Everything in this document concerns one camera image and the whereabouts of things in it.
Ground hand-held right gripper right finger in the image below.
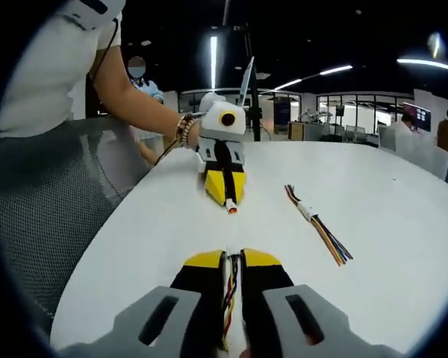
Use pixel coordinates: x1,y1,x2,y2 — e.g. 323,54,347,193
240,248,400,358

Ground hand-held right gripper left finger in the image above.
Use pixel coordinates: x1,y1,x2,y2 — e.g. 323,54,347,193
59,250,228,358

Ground long multicoloured JST connector harness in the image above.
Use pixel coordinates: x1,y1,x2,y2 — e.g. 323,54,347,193
219,244,244,352
302,204,355,267

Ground short multicoloured JST socket harness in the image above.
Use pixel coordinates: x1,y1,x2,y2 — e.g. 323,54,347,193
283,183,311,215

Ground tall black tripod stand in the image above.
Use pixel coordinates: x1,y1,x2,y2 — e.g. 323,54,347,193
242,22,264,142

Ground white framed computer monitor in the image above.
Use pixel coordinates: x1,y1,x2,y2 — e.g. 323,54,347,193
237,55,255,109

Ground ceiling light strip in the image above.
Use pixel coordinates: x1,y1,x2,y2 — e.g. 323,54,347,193
396,57,448,72
210,35,219,90
274,64,354,91

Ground white worn chest device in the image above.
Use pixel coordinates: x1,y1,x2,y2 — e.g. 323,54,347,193
55,0,127,31

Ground person's white shirt torso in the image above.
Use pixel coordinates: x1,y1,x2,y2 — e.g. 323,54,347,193
0,0,124,139

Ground beaded wrist bracelets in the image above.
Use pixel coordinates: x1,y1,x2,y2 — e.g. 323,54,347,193
172,113,199,150

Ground black device cable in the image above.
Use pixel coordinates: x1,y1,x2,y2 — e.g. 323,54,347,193
88,17,121,81

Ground wall television screen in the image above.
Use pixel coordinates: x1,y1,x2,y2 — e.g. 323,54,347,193
402,101,432,133

